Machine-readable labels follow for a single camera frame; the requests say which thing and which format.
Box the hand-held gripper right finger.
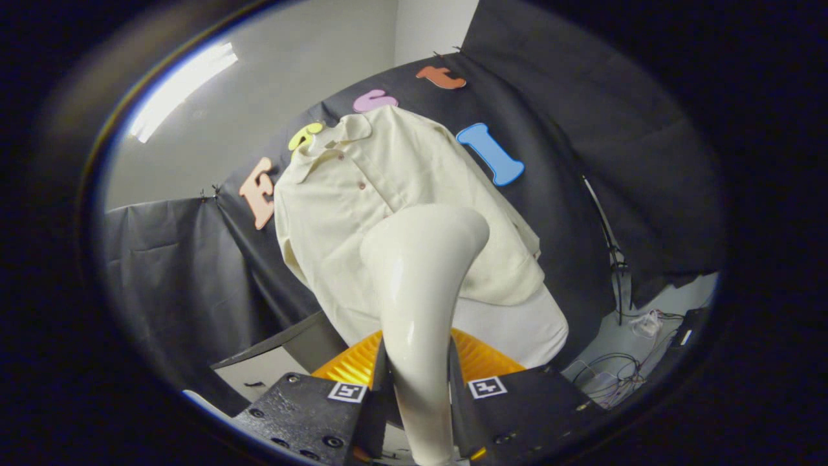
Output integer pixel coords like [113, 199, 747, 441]
[448, 328, 605, 461]

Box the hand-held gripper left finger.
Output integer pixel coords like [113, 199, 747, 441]
[233, 329, 389, 465]

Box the cream button-up shirt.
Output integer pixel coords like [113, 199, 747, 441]
[274, 105, 545, 347]

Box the grey drawer cabinet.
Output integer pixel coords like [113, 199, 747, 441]
[210, 311, 350, 416]

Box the white mannequin stand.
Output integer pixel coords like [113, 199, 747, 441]
[452, 285, 570, 370]

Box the small white object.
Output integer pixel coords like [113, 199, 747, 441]
[631, 309, 664, 338]

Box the thin dark pole stand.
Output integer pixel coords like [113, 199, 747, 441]
[581, 175, 632, 326]

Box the black flat device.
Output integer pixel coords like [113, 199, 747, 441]
[666, 308, 714, 355]

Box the ceiling light panel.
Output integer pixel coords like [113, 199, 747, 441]
[128, 42, 239, 144]

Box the tangle of floor cables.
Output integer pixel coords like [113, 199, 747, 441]
[563, 311, 686, 410]

